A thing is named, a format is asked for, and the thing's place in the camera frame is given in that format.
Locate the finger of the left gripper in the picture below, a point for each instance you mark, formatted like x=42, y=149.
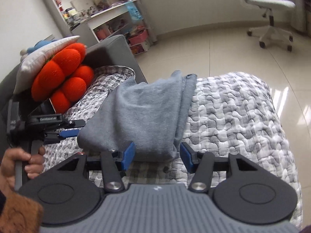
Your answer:
x=69, y=133

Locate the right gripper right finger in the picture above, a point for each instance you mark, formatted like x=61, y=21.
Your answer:
x=202, y=166

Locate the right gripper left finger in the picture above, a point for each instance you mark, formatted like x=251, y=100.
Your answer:
x=113, y=165

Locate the grey knit sweater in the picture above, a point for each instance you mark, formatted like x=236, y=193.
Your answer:
x=153, y=116

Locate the smartphone on stand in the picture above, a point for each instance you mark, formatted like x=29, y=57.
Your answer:
x=45, y=108

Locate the orange pumpkin plush cushion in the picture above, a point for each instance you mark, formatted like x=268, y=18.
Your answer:
x=63, y=79

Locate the grey patterned quilt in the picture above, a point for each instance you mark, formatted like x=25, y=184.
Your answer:
x=230, y=114

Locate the white pillow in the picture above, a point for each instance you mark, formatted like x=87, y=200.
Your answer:
x=33, y=63

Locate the blue plush toy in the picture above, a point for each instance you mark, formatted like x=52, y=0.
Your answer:
x=35, y=47

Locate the brown fuzzy sleeve cuff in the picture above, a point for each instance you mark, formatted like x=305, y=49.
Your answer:
x=21, y=214

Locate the dark grey sofa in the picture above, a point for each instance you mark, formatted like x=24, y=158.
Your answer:
x=113, y=51

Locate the pink storage basket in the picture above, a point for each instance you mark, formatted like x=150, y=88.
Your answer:
x=141, y=37

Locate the white desk with shelves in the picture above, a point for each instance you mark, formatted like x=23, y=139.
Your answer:
x=96, y=20

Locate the teal hanging bag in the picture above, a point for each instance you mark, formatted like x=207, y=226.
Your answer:
x=134, y=12

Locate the grey curtain right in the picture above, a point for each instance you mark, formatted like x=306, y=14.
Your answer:
x=298, y=17

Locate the grey office chair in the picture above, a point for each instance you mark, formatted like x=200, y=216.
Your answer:
x=271, y=30

